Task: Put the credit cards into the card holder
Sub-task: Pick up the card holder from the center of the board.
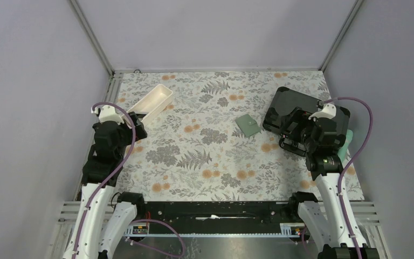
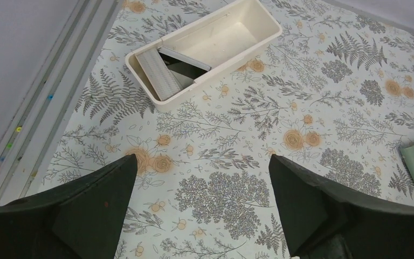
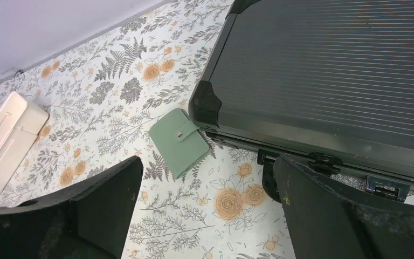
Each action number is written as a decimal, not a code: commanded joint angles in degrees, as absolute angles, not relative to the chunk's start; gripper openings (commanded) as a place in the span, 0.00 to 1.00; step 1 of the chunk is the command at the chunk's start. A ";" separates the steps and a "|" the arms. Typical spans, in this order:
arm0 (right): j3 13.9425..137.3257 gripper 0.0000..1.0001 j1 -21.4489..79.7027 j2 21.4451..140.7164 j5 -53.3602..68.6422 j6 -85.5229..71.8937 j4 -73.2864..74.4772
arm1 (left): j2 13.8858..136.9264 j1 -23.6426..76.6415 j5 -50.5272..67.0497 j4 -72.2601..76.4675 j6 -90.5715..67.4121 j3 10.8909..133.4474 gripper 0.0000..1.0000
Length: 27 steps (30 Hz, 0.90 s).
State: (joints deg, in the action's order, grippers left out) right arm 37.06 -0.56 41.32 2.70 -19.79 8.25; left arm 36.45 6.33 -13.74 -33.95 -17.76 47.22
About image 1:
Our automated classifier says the green card holder wallet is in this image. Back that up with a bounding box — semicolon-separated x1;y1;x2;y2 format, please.
235;114;261;138

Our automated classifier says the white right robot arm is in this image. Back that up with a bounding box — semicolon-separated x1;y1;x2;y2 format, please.
286;104;380;258

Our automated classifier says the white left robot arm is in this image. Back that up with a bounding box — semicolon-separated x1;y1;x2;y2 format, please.
62;111;148;258

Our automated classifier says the mint green cylindrical object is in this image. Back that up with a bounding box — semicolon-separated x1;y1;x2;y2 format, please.
337;129;354;162

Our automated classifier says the black hard carrying case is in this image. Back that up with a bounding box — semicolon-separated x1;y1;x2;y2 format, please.
263;86;351;151

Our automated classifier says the white rectangular plastic tray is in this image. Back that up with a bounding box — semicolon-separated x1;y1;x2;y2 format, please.
127;84;174;126

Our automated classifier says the floral patterned table mat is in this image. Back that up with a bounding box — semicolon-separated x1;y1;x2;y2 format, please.
116;71;330;201

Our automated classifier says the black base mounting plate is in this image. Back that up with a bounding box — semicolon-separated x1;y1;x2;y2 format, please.
136;201;304;235

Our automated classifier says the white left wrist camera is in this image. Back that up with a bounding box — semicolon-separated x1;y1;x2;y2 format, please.
91;105;125;125

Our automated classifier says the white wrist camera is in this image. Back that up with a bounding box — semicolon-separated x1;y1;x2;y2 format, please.
91;105;125;125
308;103;337;121

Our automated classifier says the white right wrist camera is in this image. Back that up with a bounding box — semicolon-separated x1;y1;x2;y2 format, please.
308;103;337;121

